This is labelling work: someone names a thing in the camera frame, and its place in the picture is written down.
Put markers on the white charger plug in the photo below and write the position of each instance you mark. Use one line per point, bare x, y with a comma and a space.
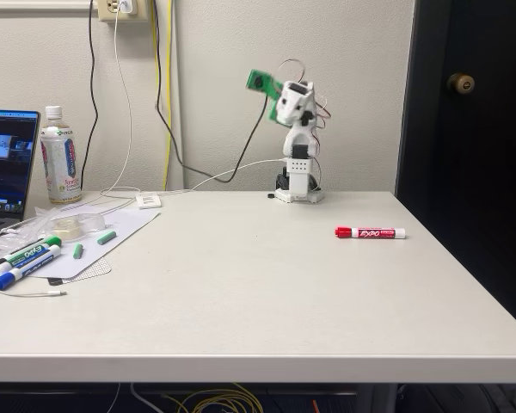
127, 5

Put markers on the black door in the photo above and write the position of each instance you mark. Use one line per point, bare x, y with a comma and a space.
477, 172

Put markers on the grey mesh mat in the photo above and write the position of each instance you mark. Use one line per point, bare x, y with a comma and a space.
99, 269

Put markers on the blue Expo marker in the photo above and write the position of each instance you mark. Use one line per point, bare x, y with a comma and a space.
2, 281

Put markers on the black bag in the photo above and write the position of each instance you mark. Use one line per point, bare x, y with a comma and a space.
477, 400

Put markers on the green marker cap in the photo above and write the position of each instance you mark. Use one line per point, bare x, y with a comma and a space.
78, 250
106, 237

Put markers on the grey laptop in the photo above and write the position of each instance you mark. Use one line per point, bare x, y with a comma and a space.
8, 172

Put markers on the clear plastic bag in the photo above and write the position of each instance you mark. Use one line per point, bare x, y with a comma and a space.
21, 232

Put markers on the green Expo marker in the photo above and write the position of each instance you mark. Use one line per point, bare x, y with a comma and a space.
26, 254

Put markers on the brass door knob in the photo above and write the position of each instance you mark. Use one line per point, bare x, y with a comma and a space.
459, 84

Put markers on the white paper sheet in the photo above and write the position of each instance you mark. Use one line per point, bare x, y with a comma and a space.
124, 228

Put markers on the white wall rail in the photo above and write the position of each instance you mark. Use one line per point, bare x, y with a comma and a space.
34, 10

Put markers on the tea bottle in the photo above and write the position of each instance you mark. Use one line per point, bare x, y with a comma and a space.
60, 172

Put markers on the small black tab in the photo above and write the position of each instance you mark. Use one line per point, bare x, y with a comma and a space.
55, 281

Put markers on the red Expo marker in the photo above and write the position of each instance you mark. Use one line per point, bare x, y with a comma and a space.
370, 233

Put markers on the small white frame box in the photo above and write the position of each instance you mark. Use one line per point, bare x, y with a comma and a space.
149, 201

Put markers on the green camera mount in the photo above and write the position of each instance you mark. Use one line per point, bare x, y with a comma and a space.
268, 92

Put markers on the beige wall outlet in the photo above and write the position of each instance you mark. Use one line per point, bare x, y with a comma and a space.
107, 12

